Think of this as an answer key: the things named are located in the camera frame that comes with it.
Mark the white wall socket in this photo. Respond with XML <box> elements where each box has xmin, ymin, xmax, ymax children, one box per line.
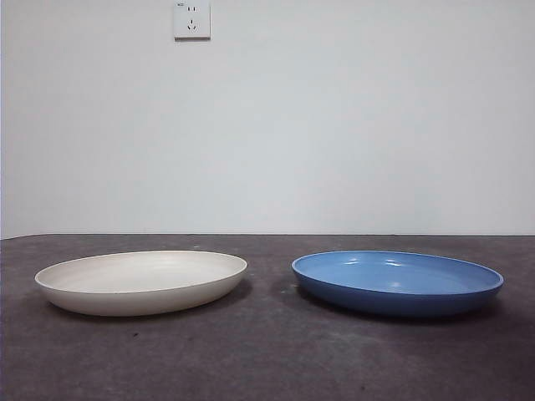
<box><xmin>174</xmin><ymin>1</ymin><xmax>211</xmax><ymax>42</ymax></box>

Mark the white round plate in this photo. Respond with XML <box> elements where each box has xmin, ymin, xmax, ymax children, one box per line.
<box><xmin>34</xmin><ymin>249</ymin><xmax>248</xmax><ymax>317</ymax></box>

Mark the blue round plate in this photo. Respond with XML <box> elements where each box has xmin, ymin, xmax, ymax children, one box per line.
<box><xmin>291</xmin><ymin>249</ymin><xmax>505</xmax><ymax>317</ymax></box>

